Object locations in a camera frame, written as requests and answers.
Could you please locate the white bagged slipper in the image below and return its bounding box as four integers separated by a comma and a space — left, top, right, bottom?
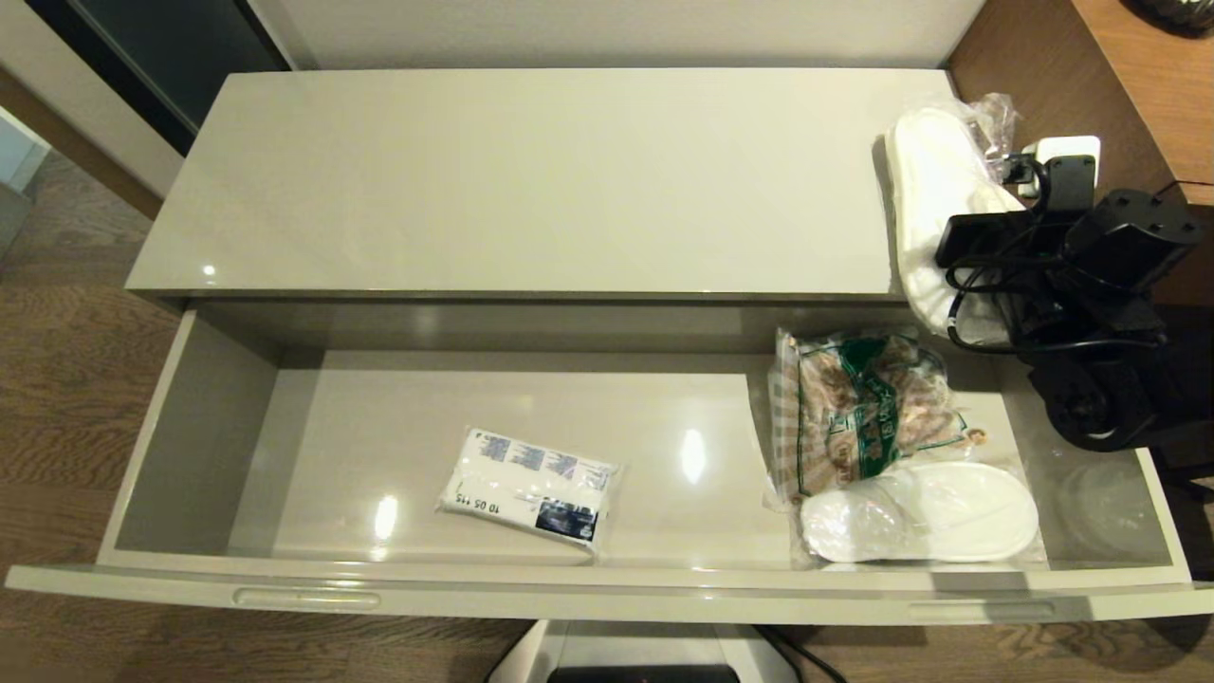
884, 92, 1027, 344
799, 462, 1042, 570

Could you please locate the green brown snack bag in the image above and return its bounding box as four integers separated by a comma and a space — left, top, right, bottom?
763, 327, 989, 513

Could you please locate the white tissue pack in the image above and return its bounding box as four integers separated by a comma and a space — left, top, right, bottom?
437, 427, 622, 553

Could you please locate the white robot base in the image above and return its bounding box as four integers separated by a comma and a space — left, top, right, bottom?
487, 620, 803, 683

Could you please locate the brown wooden cabinet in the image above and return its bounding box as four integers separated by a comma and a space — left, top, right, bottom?
948, 0, 1214, 306

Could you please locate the dark decorative bowl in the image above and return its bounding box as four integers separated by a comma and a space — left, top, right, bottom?
1124, 0, 1214, 37

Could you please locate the beige glossy cabinet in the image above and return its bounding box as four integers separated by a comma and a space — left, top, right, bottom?
126, 68, 1144, 360

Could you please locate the dark glass door panel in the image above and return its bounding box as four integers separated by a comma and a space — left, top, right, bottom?
19, 0, 291, 157

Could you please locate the pale blue white furniture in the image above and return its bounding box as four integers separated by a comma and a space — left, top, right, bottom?
0, 104, 51, 257

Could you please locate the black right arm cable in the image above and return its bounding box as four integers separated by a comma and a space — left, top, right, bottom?
945, 157, 1166, 358

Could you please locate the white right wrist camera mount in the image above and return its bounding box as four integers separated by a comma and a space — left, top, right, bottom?
1020, 136, 1102, 198

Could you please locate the black base cable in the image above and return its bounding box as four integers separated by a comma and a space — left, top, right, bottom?
759, 626, 845, 683

